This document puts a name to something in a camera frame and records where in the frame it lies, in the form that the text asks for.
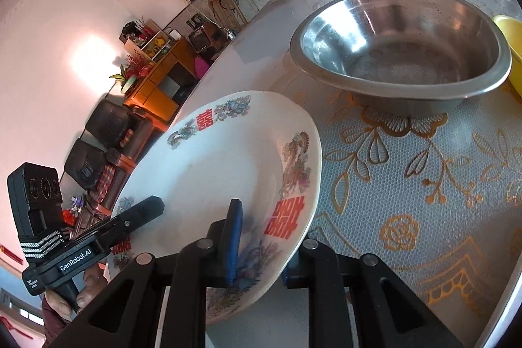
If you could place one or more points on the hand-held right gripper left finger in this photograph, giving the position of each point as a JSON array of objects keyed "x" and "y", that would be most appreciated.
[{"x": 232, "y": 242}]

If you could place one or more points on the orange wooden cabinet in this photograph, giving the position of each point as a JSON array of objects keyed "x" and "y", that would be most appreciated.
[{"x": 159, "y": 83}]

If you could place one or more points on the pink bag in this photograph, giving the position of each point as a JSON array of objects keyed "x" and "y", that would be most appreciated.
[{"x": 202, "y": 67}]

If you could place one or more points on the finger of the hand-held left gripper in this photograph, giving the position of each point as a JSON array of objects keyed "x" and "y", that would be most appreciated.
[{"x": 142, "y": 211}]

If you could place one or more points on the white open shelf box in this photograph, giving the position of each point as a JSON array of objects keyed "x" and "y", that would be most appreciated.
[{"x": 147, "y": 40}]

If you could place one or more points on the dark leather armchair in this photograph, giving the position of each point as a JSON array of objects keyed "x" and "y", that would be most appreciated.
[
  {"x": 87, "y": 166},
  {"x": 108, "y": 123}
]

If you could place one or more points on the white printed ceramic plate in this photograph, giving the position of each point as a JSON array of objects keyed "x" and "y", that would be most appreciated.
[{"x": 212, "y": 176}]

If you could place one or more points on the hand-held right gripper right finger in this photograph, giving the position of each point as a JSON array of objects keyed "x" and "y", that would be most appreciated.
[{"x": 297, "y": 274}]

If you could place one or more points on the wooden chair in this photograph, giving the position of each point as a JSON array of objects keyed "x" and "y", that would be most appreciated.
[{"x": 228, "y": 9}]

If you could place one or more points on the lace patterned tablecloth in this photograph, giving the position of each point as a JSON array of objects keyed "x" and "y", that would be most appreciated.
[{"x": 408, "y": 189}]

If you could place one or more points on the yellow plastic bowl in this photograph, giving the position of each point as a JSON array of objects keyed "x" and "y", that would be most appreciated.
[{"x": 512, "y": 42}]

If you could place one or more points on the black speaker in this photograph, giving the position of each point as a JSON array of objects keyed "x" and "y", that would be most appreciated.
[{"x": 200, "y": 38}]

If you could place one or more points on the person's left hand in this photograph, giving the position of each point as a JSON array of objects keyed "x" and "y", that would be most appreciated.
[{"x": 93, "y": 280}]

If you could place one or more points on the person's left forearm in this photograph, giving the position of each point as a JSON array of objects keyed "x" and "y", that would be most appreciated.
[{"x": 53, "y": 331}]

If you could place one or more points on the stainless steel bowl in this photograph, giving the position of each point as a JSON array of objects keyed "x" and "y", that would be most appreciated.
[{"x": 399, "y": 58}]

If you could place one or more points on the green leafy potted plant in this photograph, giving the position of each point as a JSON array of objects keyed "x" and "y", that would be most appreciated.
[{"x": 120, "y": 77}]

